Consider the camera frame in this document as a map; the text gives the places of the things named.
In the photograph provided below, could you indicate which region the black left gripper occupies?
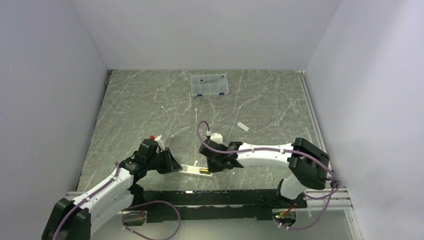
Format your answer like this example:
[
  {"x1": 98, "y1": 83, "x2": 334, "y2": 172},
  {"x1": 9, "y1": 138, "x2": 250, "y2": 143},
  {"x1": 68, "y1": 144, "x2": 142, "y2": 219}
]
[{"x1": 146, "y1": 147, "x2": 182, "y2": 174}]

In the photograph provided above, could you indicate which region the gold green AAA battery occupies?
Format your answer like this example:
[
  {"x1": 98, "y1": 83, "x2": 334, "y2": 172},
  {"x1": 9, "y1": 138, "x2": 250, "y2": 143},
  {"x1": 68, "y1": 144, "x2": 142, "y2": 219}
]
[{"x1": 199, "y1": 168, "x2": 211, "y2": 175}]

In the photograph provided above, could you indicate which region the white remote control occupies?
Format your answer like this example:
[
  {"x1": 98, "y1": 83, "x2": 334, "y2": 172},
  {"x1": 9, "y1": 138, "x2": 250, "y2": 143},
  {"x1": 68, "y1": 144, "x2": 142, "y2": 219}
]
[{"x1": 179, "y1": 164, "x2": 214, "y2": 178}]

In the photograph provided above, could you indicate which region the white battery cover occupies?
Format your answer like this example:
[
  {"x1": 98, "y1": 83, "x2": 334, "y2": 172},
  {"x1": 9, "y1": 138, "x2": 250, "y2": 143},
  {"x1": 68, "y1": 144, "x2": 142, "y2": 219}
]
[{"x1": 237, "y1": 122, "x2": 250, "y2": 132}]

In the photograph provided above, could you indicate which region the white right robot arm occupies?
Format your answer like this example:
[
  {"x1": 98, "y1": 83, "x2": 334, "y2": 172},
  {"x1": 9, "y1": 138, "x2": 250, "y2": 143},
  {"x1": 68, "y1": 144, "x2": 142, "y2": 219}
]
[{"x1": 198, "y1": 137, "x2": 330, "y2": 208}]

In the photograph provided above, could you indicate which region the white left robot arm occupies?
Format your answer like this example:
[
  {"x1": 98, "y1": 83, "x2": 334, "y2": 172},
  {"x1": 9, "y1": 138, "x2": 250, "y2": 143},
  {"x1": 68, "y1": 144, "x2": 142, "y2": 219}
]
[{"x1": 41, "y1": 138, "x2": 182, "y2": 240}]

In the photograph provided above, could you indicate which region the clear plastic organizer box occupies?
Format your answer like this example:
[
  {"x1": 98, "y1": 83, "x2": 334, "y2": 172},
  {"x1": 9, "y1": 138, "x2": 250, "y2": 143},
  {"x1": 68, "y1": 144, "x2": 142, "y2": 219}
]
[{"x1": 190, "y1": 73, "x2": 230, "y2": 98}]

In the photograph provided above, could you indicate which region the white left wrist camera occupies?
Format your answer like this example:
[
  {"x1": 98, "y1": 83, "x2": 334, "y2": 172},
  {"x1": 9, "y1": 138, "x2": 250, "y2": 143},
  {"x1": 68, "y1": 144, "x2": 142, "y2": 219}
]
[{"x1": 149, "y1": 134, "x2": 168, "y2": 151}]

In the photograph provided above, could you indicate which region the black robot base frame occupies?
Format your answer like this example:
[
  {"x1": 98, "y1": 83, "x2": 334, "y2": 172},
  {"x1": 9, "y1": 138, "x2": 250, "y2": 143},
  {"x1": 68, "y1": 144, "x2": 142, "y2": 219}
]
[{"x1": 124, "y1": 185, "x2": 308, "y2": 223}]

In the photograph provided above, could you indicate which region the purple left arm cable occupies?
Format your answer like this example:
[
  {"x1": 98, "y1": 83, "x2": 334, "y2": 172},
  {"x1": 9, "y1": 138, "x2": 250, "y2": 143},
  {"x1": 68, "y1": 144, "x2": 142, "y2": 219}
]
[{"x1": 51, "y1": 161, "x2": 182, "y2": 240}]

